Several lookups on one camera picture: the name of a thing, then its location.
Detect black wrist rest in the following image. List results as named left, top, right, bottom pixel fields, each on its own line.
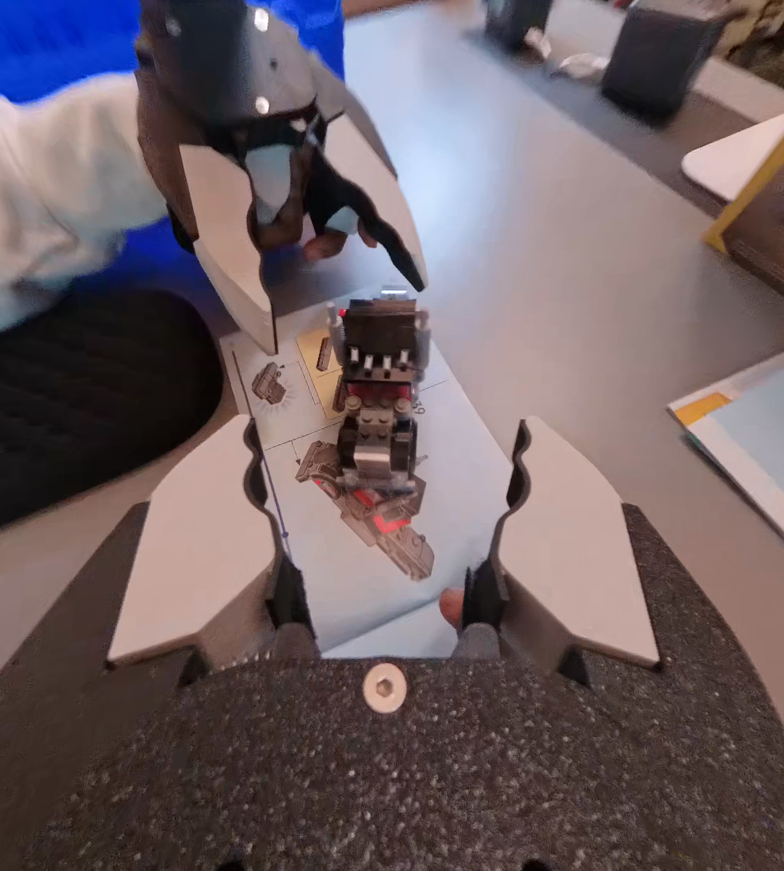
left=0, top=290, right=225, bottom=543

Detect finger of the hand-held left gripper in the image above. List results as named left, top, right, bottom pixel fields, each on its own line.
left=180, top=143, right=279, bottom=357
left=307, top=73, right=430, bottom=295

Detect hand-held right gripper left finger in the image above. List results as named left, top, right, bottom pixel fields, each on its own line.
left=106, top=415, right=319, bottom=673

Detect blue plastic bin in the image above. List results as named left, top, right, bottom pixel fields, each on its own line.
left=0, top=0, right=347, bottom=303

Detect person's left hand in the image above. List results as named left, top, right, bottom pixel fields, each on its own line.
left=255, top=203, right=379, bottom=264

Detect white round pad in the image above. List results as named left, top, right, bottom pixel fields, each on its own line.
left=680, top=108, right=784, bottom=203

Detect black red lego truck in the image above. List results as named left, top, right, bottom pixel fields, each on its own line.
left=326, top=286, right=431, bottom=499

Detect white cable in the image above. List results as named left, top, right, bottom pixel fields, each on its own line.
left=524, top=30, right=612, bottom=77

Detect black cube device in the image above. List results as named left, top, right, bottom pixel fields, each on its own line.
left=600, top=0, right=728, bottom=125

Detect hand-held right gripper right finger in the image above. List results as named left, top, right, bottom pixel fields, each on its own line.
left=459, top=415, right=661, bottom=673

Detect battery charger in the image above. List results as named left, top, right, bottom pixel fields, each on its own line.
left=482, top=0, right=558, bottom=54

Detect closed instruction booklets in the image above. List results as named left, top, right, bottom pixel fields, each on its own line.
left=666, top=337, right=784, bottom=587

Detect large lego set box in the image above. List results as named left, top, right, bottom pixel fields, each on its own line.
left=704, top=85, right=784, bottom=322

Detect open instruction booklet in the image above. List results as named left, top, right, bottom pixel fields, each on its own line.
left=218, top=293, right=524, bottom=660

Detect person's left forearm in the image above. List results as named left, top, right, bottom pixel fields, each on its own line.
left=0, top=73, right=170, bottom=344

